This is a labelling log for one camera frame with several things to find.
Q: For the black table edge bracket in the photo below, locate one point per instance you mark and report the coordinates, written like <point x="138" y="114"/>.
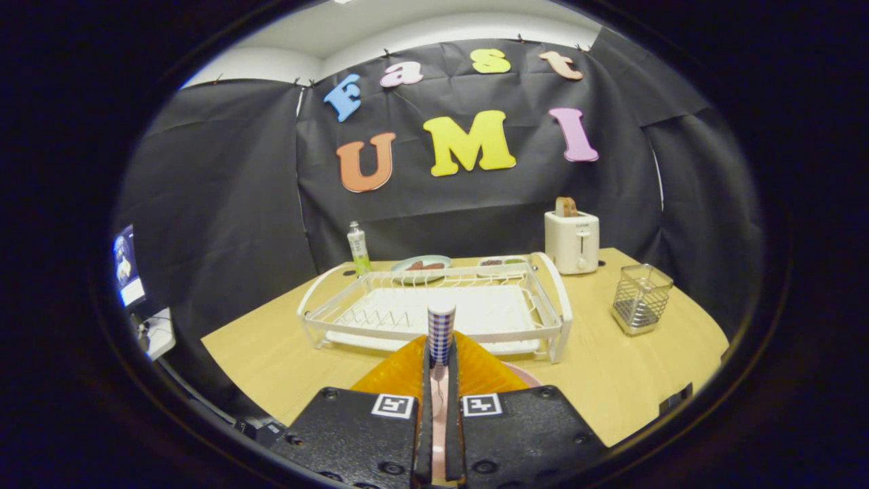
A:
<point x="676" y="399"/>

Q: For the white drip tray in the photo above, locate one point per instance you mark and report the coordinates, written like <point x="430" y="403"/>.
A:
<point x="495" y="312"/>

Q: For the cream toaster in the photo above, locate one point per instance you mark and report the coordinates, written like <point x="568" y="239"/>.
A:
<point x="571" y="241"/>

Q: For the white box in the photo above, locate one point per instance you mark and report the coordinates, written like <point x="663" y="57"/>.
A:
<point x="161" y="331"/>

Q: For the white divided dish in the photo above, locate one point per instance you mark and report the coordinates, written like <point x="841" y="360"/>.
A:
<point x="502" y="261"/>

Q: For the brown bread slice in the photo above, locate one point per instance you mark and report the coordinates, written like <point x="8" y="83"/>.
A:
<point x="566" y="206"/>

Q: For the grey-green sausage plate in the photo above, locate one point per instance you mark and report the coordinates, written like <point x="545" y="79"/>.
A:
<point x="400" y="263"/>

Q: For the pink plate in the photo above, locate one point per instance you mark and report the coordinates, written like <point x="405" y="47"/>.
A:
<point x="439" y="435"/>

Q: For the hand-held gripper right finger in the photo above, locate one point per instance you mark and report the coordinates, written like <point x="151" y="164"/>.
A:
<point x="453" y="441"/>

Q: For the computer monitor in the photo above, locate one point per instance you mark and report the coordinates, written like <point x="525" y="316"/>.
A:
<point x="127" y="265"/>

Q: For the green and white bottle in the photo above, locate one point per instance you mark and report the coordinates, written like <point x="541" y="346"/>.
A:
<point x="358" y="248"/>

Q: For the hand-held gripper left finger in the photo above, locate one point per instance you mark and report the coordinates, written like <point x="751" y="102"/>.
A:
<point x="424" y="441"/>

